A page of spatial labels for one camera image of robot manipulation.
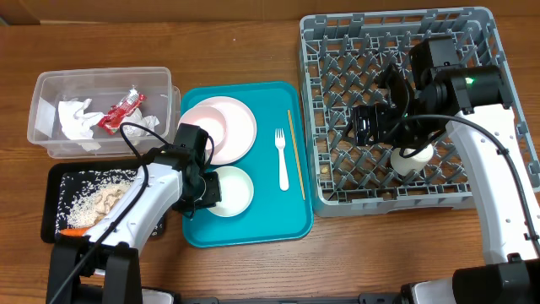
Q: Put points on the grey dishwasher rack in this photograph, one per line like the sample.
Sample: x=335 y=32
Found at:
x=340 y=57

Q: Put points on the spilled rice and peanuts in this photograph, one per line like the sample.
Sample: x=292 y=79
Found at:
x=85 y=197

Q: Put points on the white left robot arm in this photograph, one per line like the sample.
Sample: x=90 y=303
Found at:
x=102 y=265

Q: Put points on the teal plastic tray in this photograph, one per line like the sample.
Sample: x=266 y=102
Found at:
x=273 y=215

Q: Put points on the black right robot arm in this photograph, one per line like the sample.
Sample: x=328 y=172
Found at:
x=473 y=106

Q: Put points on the white plastic fork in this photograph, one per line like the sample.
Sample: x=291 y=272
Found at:
x=282 y=168

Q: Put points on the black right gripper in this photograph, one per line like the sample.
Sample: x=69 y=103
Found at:
x=388 y=118

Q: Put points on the white bowl with peanuts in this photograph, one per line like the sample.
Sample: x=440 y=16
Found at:
x=237 y=192

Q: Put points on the white cup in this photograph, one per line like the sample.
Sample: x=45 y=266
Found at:
x=402 y=164

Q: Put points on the wooden chopstick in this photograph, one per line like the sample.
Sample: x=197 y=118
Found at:
x=296 y=154

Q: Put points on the black tray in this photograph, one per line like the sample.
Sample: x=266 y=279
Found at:
x=47 y=232

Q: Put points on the orange carrot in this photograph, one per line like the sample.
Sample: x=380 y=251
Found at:
x=74 y=232

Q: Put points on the small pink plate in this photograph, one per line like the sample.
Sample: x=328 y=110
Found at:
x=210 y=119

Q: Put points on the large pink plate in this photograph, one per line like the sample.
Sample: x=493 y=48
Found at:
x=241 y=128

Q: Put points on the red snack wrapper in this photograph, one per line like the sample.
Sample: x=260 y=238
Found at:
x=124 y=108

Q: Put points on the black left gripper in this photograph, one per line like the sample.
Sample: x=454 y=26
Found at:
x=214 y=197

